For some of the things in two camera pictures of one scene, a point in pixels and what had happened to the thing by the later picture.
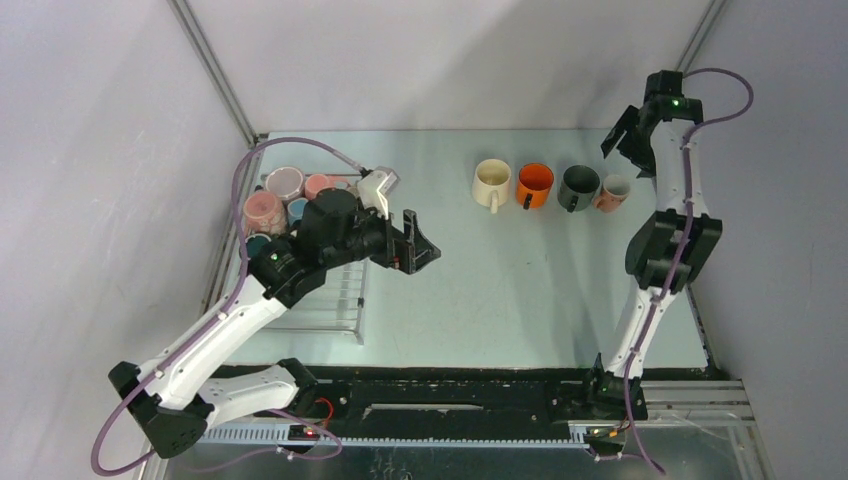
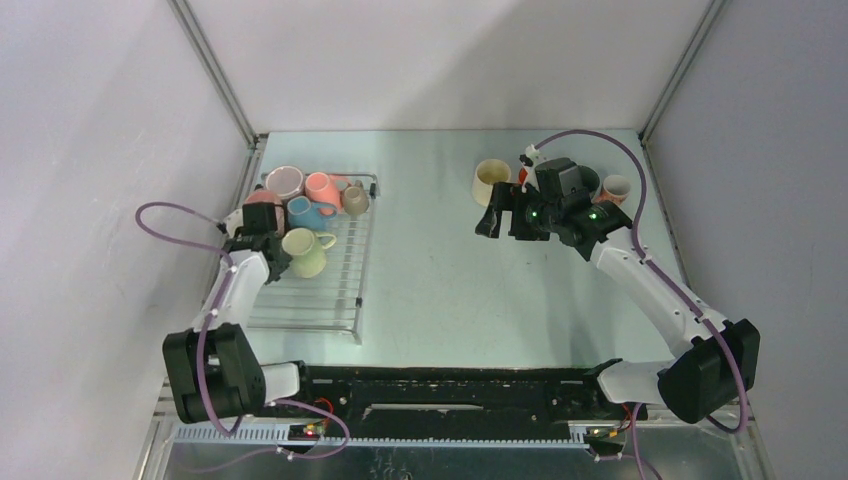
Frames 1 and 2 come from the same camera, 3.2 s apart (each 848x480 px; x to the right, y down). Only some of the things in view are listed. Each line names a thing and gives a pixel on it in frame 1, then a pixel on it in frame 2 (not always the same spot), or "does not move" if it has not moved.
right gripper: x=643 y=160 → x=509 y=197
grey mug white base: x=286 y=183 does not move
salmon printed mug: x=615 y=189 does not move
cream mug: x=492 y=183 does not move
